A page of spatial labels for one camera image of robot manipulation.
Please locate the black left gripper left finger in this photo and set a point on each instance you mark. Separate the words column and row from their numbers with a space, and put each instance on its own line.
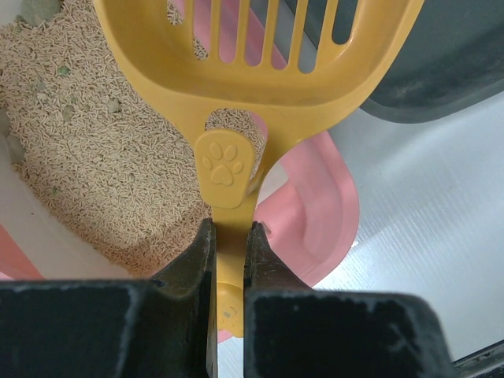
column 163, row 326

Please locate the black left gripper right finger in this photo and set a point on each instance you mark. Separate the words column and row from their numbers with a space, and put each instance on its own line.
column 292, row 330

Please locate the pink litter box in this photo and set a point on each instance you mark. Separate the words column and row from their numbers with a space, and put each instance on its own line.
column 307, row 203

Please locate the yellow litter scoop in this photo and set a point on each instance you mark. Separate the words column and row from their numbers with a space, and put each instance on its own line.
column 239, row 118

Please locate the dark grey plastic tray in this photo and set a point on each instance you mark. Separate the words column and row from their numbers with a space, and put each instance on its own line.
column 452, row 59

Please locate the beige cat litter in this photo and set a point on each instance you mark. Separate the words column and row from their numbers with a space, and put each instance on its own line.
column 94, row 183

